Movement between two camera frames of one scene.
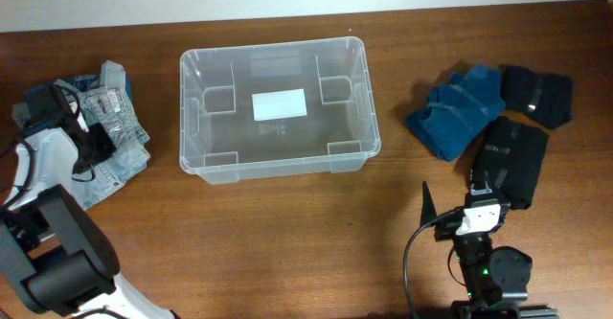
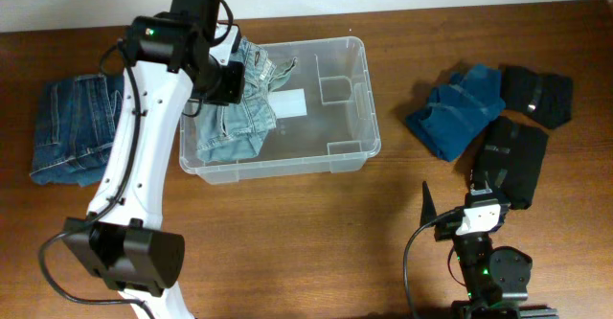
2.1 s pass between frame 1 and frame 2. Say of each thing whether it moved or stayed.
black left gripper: moved
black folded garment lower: stayed
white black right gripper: stayed
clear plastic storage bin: stayed
